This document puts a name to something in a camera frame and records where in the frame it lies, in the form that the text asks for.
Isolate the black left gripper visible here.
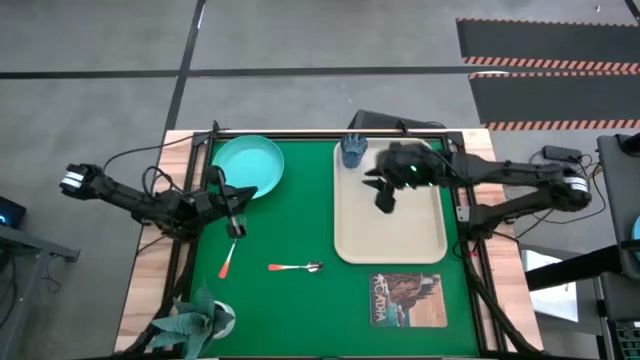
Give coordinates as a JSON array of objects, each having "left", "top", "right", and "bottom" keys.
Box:
[{"left": 187, "top": 165, "right": 259, "bottom": 240}]

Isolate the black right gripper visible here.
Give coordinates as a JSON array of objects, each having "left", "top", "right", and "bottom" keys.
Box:
[{"left": 363, "top": 141, "right": 442, "bottom": 215}]

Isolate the teal plastic plate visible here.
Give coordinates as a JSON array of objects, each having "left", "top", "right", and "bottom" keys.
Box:
[{"left": 211, "top": 134, "right": 285, "bottom": 200}]

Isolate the metal fork orange handle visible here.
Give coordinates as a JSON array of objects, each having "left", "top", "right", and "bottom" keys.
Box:
[{"left": 218, "top": 238, "right": 239, "bottom": 280}]

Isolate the metal spoon orange handle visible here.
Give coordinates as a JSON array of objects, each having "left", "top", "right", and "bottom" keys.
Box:
[{"left": 267, "top": 261, "right": 325, "bottom": 274}]

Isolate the beige plastic tray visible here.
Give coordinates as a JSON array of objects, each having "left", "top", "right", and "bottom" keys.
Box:
[{"left": 333, "top": 138, "right": 449, "bottom": 265}]

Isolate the black flat box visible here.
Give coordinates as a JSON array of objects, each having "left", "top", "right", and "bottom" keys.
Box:
[{"left": 346, "top": 109, "right": 449, "bottom": 132}]

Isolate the Acadia park notebook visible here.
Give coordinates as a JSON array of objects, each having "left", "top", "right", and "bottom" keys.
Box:
[{"left": 368, "top": 272, "right": 449, "bottom": 329}]

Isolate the green table mat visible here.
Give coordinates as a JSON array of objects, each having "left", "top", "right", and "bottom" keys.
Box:
[{"left": 189, "top": 138, "right": 481, "bottom": 357}]

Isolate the white plant pot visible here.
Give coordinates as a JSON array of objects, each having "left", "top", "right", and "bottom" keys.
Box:
[{"left": 212, "top": 299, "right": 237, "bottom": 341}]

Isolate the green artificial plant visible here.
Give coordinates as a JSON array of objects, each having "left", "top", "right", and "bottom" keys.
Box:
[{"left": 144, "top": 282, "right": 236, "bottom": 360}]

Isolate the black power adapter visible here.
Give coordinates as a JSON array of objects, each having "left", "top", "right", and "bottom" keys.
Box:
[{"left": 542, "top": 144, "right": 584, "bottom": 163}]

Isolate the black hazard-striped floor mat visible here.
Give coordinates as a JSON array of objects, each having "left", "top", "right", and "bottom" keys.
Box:
[
  {"left": 468, "top": 71, "right": 640, "bottom": 132},
  {"left": 455, "top": 17, "right": 640, "bottom": 70}
]

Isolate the white sheet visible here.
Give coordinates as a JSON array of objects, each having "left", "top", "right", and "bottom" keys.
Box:
[{"left": 519, "top": 249, "right": 581, "bottom": 324}]

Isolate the black metal beam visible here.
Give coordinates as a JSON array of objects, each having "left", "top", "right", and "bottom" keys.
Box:
[{"left": 524, "top": 244, "right": 624, "bottom": 292}]

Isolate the grey metal desk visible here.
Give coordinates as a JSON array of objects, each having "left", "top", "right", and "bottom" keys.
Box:
[{"left": 0, "top": 222, "right": 81, "bottom": 360}]

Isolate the black device with blue light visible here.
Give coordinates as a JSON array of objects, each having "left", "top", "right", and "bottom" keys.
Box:
[{"left": 0, "top": 195, "right": 27, "bottom": 230}]

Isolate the dark grey cart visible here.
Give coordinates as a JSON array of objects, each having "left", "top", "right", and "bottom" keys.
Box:
[{"left": 597, "top": 132, "right": 640, "bottom": 281}]

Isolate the black device with lit keys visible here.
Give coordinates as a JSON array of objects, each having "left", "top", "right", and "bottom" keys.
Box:
[{"left": 613, "top": 319, "right": 640, "bottom": 360}]

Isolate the long black arm cable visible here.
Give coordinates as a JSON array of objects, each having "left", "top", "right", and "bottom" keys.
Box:
[{"left": 101, "top": 119, "right": 221, "bottom": 174}]

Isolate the black cable conduit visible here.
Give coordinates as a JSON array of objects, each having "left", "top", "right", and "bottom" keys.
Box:
[
  {"left": 452, "top": 239, "right": 544, "bottom": 359},
  {"left": 117, "top": 234, "right": 196, "bottom": 359}
]

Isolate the black power adapter cable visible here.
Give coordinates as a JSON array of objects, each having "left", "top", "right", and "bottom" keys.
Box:
[{"left": 514, "top": 147, "right": 609, "bottom": 239}]

